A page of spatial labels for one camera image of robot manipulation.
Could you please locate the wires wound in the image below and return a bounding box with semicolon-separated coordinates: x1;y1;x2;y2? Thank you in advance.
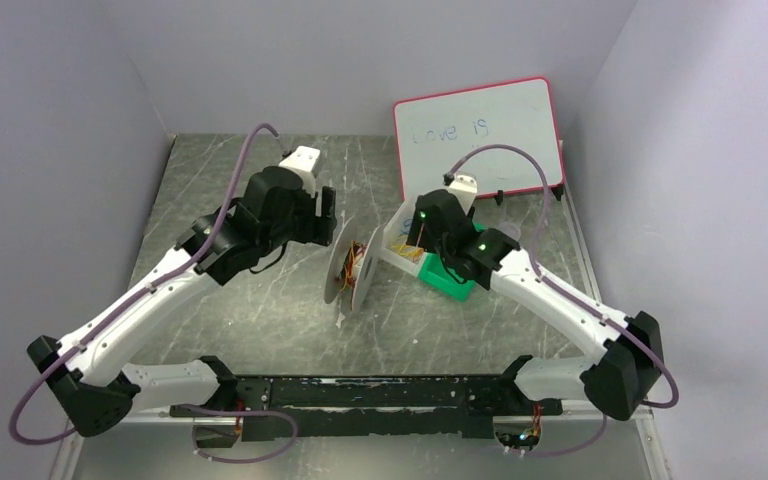
337;241;367;292

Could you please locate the colourful wire bundle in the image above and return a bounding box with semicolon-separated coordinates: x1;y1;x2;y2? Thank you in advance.
391;218;428;263

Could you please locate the green plastic bin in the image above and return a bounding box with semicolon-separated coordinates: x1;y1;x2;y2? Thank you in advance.
418;250;475;302

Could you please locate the white filament spool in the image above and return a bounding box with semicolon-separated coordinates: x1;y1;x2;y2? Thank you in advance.
323;217;383;315

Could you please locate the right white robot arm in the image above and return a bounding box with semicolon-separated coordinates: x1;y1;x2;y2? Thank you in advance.
408;189;664;421

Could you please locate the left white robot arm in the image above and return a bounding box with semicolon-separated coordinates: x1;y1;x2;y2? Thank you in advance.
27;158;336;437

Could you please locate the red framed whiteboard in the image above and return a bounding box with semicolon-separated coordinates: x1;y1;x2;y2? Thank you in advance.
393;77;565;198

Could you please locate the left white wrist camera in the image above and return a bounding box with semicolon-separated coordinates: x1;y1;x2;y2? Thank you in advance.
279;146;322;196

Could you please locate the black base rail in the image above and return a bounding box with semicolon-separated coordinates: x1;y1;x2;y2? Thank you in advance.
206;374;562;442

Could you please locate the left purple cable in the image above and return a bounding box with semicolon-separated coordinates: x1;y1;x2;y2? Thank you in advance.
8;123;286;445

